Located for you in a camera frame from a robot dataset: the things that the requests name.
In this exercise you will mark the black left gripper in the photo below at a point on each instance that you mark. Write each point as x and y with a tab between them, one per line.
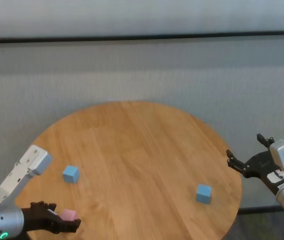
37	220

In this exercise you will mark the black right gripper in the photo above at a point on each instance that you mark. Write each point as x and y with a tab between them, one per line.
260	166

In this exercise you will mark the pink cube block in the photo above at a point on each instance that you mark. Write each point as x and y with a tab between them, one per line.
68	215

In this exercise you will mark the light blue cube block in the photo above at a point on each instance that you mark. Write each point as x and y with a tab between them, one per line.
204	194
70	175

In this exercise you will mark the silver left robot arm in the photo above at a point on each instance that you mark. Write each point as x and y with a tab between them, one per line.
1	222

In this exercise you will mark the black floor strip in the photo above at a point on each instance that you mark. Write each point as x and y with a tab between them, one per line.
257	210

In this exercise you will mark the black wall strip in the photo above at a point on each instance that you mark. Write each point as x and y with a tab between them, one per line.
141	37

